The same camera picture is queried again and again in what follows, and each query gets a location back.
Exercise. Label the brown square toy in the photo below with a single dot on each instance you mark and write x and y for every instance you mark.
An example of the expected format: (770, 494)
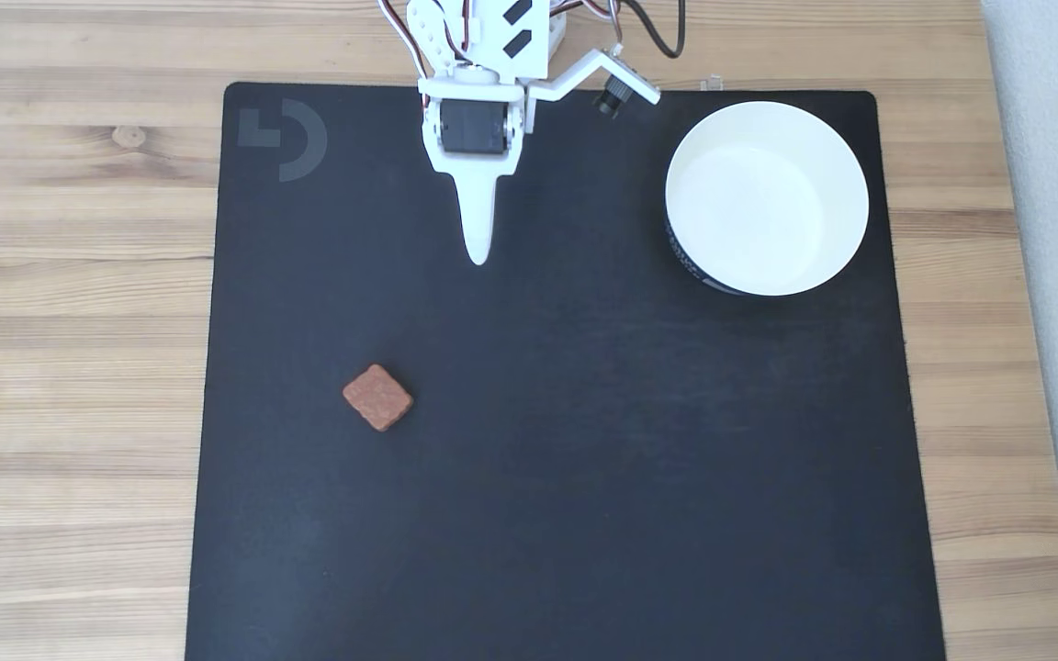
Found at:
(378, 397)

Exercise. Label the small clear plastic clip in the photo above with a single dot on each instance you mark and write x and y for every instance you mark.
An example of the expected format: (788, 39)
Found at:
(711, 83)

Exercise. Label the black desk mat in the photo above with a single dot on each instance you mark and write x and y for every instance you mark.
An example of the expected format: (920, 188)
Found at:
(584, 459)

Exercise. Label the white round bowl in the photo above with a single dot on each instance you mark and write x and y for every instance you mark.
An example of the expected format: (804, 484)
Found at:
(768, 197)

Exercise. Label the wrist camera on white bracket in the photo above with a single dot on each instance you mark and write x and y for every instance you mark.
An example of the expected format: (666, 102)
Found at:
(612, 95)

